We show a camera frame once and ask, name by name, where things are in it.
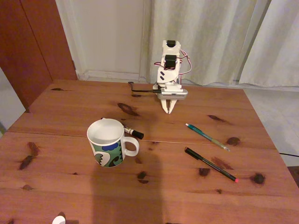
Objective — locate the small white round object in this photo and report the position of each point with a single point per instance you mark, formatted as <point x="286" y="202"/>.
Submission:
<point x="58" y="220"/>

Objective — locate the black fineliner with red end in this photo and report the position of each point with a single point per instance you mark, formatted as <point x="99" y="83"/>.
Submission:
<point x="210" y="163"/>

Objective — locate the white mug green blue pattern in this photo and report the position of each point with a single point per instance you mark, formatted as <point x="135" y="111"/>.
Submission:
<point x="106" y="144"/>

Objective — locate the silver camera box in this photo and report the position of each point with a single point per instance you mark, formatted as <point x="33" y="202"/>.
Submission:
<point x="172" y="94"/>

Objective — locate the brown wooden cabinet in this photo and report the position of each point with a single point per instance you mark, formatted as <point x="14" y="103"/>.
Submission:
<point x="28" y="46"/>

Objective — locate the narrow white curtain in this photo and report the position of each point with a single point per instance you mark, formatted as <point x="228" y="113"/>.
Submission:
<point x="278" y="46"/>

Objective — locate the black and white marker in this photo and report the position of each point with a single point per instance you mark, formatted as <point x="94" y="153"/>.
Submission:
<point x="134" y="133"/>

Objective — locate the teal pen with olive grip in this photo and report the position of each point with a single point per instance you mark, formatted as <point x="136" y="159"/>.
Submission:
<point x="206" y="137"/>

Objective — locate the wide white curtain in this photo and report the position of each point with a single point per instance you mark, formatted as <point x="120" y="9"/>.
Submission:
<point x="210" y="35"/>

